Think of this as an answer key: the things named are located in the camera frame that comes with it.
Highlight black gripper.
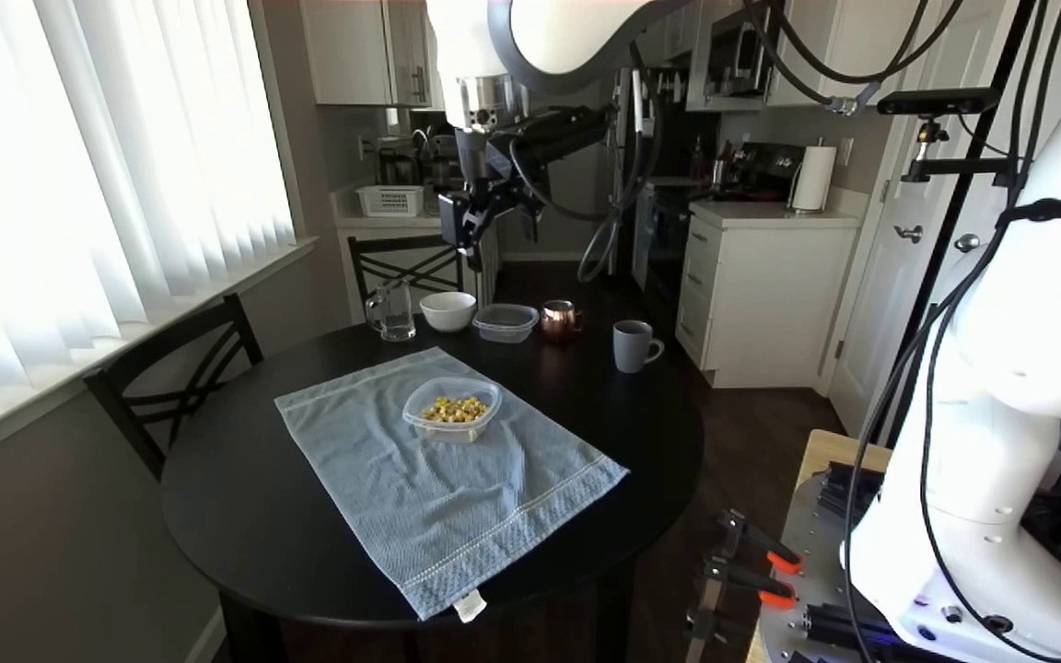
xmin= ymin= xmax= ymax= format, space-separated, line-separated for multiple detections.
xmin=434 ymin=125 xmax=533 ymax=275

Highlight clear plastic lunch box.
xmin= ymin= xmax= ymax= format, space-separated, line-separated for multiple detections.
xmin=398 ymin=372 xmax=504 ymax=446

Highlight blue towel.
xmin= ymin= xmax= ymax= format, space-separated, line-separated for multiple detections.
xmin=269 ymin=341 xmax=633 ymax=625

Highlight white paper towel roll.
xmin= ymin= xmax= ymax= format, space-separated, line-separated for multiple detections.
xmin=789 ymin=144 xmax=843 ymax=217

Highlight white bowl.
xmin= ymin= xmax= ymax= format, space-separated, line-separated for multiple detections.
xmin=416 ymin=286 xmax=482 ymax=336

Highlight black wooden chair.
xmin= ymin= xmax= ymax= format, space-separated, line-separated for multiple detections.
xmin=347 ymin=231 xmax=473 ymax=329
xmin=80 ymin=290 xmax=269 ymax=484

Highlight clear shallow plastic container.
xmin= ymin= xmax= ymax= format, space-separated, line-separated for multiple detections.
xmin=467 ymin=300 xmax=547 ymax=347

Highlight white plastic bin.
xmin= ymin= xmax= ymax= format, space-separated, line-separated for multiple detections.
xmin=353 ymin=180 xmax=431 ymax=223

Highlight clear drinking glass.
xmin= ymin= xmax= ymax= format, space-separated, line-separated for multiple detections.
xmin=364 ymin=275 xmax=422 ymax=347

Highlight copper cup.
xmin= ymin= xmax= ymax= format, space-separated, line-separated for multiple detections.
xmin=540 ymin=293 xmax=581 ymax=347

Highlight grey mug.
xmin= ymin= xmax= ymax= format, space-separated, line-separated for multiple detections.
xmin=608 ymin=318 xmax=672 ymax=379

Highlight white kitchen cabinet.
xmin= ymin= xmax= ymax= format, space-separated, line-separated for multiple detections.
xmin=672 ymin=195 xmax=866 ymax=393

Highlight white vertical window blinds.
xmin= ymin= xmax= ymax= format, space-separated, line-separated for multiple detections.
xmin=0 ymin=0 xmax=304 ymax=435

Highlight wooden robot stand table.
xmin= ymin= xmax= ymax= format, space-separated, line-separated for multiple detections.
xmin=740 ymin=427 xmax=907 ymax=663

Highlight white door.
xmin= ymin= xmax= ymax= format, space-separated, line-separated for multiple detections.
xmin=823 ymin=107 xmax=1030 ymax=442

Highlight white wall cabinet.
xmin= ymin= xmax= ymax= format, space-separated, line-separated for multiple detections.
xmin=295 ymin=0 xmax=440 ymax=109

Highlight orange handled black clamp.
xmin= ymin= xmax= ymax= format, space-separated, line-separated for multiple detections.
xmin=707 ymin=505 xmax=806 ymax=583
xmin=697 ymin=554 xmax=802 ymax=618

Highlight black camera stand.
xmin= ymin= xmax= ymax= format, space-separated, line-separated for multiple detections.
xmin=866 ymin=0 xmax=1059 ymax=448

